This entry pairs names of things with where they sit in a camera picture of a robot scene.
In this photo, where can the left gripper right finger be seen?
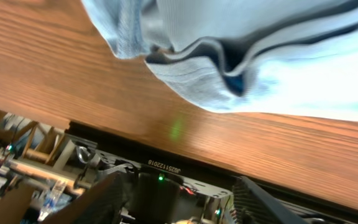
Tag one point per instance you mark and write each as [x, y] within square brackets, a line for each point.
[254, 205]

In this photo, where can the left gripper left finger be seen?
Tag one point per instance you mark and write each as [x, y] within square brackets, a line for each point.
[101, 204]

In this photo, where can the light blue printed t-shirt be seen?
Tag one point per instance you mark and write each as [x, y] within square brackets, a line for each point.
[297, 57]

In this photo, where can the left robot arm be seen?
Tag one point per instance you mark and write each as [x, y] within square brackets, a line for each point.
[154, 201]

